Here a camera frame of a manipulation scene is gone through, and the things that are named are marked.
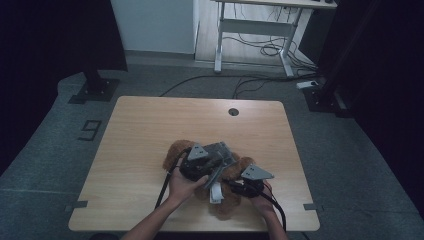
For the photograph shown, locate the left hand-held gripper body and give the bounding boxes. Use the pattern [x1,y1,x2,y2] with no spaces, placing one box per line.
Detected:
[179,143,223,183]

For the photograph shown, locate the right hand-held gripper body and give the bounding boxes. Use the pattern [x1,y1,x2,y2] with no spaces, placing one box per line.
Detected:
[230,163,275,199]

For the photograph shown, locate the brown teddy bear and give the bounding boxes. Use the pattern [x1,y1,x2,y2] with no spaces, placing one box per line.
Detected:
[162,139,256,221]

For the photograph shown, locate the person's right hand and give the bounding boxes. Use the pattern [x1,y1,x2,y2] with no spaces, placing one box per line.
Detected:
[248,180,277,218]

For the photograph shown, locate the person's left hand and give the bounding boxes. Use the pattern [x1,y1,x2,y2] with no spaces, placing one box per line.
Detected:
[167,159,210,206]

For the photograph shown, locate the grey tape strip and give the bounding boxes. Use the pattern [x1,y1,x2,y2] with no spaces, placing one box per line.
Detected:
[303,202,325,212]
[64,200,89,213]

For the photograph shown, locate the black stand with wide base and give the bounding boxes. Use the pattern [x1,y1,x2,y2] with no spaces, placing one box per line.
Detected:
[302,0,354,119]

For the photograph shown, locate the white power strip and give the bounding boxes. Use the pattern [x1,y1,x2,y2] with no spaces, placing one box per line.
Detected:
[295,79,319,90]

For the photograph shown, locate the black stand with square base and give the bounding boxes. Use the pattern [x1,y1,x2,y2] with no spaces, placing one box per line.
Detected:
[68,61,121,103]

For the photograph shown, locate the dark curtain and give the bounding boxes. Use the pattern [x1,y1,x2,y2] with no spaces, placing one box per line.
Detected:
[0,0,129,175]
[314,0,424,212]

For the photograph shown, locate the right hand-held gripper cable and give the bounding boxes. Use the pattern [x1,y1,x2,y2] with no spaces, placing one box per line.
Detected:
[258,184,288,233]

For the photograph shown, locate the hand-held gripper cable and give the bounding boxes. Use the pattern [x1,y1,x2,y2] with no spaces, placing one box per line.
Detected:
[258,184,288,233]
[154,148,192,210]

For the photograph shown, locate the left hand-held gripper cable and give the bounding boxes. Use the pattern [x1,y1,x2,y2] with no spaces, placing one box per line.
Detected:
[154,148,192,210]

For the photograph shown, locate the long black floor cable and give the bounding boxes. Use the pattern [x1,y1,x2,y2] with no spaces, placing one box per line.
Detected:
[159,73,319,98]

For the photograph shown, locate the short black floor cable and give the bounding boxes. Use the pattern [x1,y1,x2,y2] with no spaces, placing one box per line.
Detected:
[232,78,268,100]

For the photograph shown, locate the tangle of black desk cables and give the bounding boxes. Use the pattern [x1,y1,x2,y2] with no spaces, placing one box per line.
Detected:
[222,4,318,76]

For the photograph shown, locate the white desk frame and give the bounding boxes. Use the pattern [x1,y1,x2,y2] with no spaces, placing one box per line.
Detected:
[213,0,338,78]

